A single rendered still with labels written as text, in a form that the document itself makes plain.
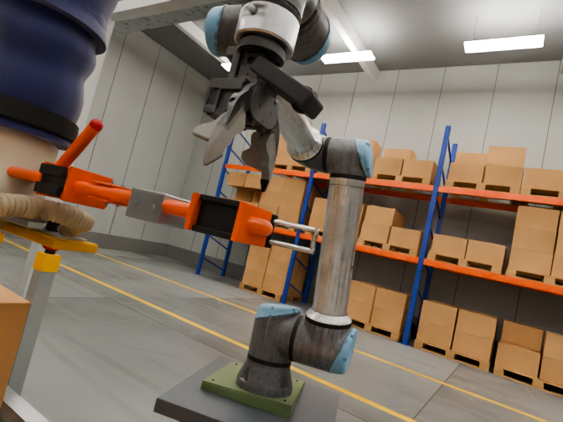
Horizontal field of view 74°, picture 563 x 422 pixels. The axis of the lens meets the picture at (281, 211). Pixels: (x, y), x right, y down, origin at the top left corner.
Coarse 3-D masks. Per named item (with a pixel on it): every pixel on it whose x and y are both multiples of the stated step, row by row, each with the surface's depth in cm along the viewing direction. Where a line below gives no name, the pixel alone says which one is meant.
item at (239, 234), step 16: (192, 208) 49; (208, 208) 49; (224, 208) 48; (240, 208) 46; (256, 208) 48; (192, 224) 49; (208, 224) 49; (224, 224) 48; (240, 224) 46; (240, 240) 46; (256, 240) 49
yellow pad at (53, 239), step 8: (8, 224) 83; (16, 224) 83; (48, 224) 82; (56, 224) 83; (8, 232) 83; (16, 232) 81; (24, 232) 79; (32, 232) 78; (40, 232) 79; (48, 232) 79; (56, 232) 83; (32, 240) 78; (40, 240) 76; (48, 240) 75; (56, 240) 75; (64, 240) 76; (72, 240) 79; (80, 240) 82; (56, 248) 75; (64, 248) 76; (72, 248) 78; (80, 248) 79; (88, 248) 81; (96, 248) 83
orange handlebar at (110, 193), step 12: (12, 168) 72; (24, 168) 72; (36, 180) 68; (84, 192) 62; (96, 192) 60; (108, 192) 59; (120, 192) 58; (120, 204) 61; (168, 204) 53; (180, 204) 52; (180, 216) 52; (252, 216) 48; (252, 228) 47; (264, 228) 47
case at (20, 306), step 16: (0, 288) 107; (0, 304) 94; (16, 304) 97; (0, 320) 95; (16, 320) 98; (0, 336) 95; (16, 336) 98; (0, 352) 96; (16, 352) 99; (0, 368) 96; (0, 384) 97; (0, 400) 98
